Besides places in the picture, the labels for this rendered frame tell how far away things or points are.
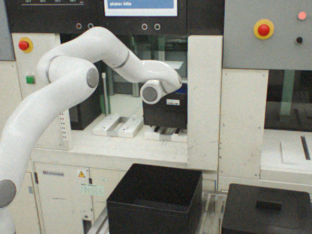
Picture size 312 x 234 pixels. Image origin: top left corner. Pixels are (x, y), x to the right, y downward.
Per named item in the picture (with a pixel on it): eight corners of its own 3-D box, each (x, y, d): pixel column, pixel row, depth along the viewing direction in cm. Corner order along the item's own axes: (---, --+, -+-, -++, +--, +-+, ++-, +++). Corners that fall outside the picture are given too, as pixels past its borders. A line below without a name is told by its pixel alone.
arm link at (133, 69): (144, 32, 127) (182, 73, 152) (105, 50, 133) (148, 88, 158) (147, 52, 123) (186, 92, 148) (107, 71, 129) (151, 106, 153)
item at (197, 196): (135, 200, 153) (132, 162, 147) (202, 209, 146) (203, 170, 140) (108, 244, 129) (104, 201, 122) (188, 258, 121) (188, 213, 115)
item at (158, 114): (141, 132, 183) (136, 69, 170) (154, 115, 201) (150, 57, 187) (190, 137, 176) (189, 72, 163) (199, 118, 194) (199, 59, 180)
